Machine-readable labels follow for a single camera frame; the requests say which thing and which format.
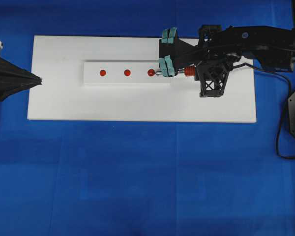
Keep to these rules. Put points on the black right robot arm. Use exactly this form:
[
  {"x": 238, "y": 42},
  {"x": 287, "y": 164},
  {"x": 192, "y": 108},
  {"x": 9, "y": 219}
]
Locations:
[{"x": 217, "y": 51}]

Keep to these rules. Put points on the small white raised plate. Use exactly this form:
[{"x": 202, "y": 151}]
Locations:
[{"x": 122, "y": 73}]

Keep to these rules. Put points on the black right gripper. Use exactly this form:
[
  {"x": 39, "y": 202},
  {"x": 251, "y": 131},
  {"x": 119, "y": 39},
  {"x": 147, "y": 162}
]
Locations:
[{"x": 211, "y": 69}]

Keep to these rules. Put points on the large white foam board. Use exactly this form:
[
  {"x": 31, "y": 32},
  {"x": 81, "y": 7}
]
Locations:
[{"x": 59, "y": 61}]

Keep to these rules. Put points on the blue table mat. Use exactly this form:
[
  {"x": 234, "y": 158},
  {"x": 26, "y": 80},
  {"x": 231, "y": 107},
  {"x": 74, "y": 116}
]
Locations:
[{"x": 80, "y": 178}]

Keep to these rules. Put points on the red handled soldering iron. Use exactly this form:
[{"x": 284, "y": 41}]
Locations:
[{"x": 187, "y": 71}]

